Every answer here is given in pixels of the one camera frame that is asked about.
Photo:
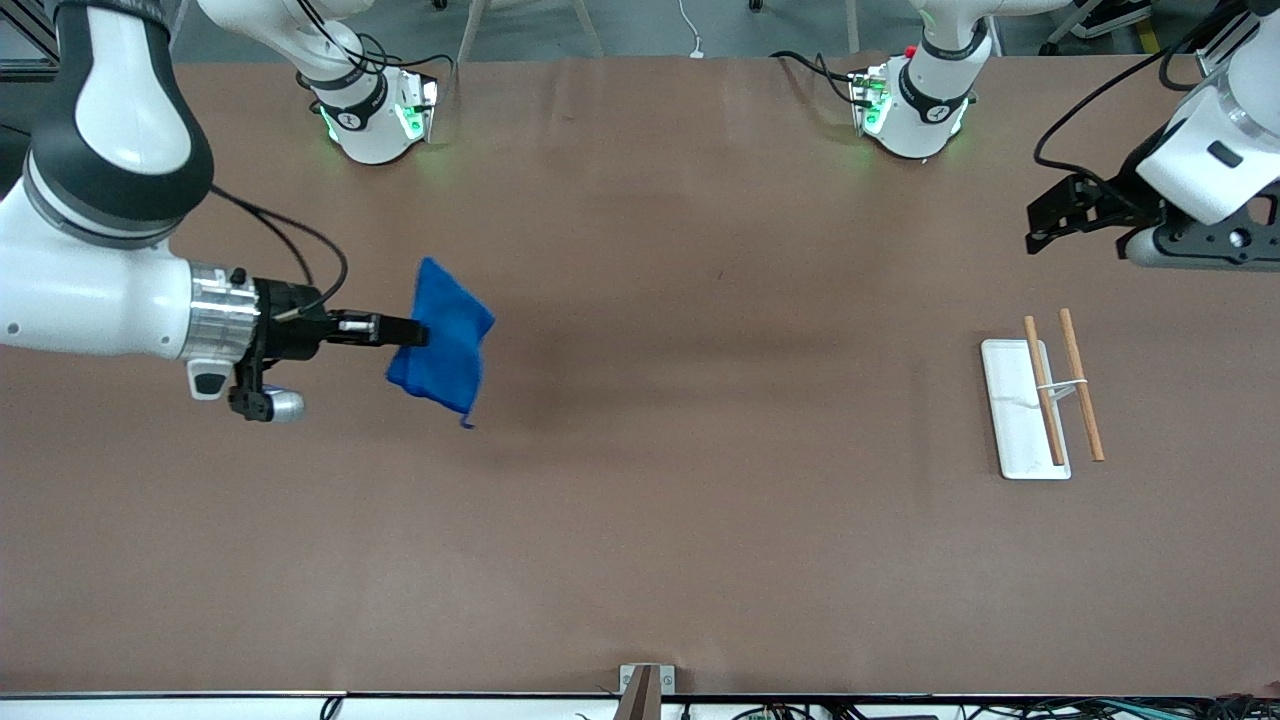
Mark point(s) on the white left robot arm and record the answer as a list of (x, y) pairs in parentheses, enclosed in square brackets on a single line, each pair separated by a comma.
[(925, 110)]

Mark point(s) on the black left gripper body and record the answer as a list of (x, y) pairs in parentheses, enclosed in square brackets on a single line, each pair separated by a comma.
[(1118, 203)]

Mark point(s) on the blue cloth towel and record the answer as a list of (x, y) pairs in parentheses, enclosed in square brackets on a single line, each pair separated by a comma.
[(450, 340)]

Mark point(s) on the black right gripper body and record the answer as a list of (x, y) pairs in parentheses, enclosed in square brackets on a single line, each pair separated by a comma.
[(285, 329)]

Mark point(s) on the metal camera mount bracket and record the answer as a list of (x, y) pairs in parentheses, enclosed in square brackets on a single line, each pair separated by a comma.
[(645, 690)]

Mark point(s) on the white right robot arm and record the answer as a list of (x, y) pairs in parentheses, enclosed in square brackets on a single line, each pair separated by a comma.
[(90, 300)]

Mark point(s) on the white table edge rail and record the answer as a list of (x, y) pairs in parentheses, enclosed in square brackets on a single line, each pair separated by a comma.
[(200, 708)]

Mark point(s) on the aluminium frame profile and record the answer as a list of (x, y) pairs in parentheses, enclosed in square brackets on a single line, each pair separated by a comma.
[(1222, 45), (25, 45)]

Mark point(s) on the white rack with wooden rods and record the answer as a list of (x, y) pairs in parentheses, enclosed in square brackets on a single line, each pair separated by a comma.
[(1020, 420)]

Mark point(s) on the beige stand legs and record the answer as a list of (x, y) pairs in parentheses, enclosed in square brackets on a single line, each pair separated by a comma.
[(585, 25)]

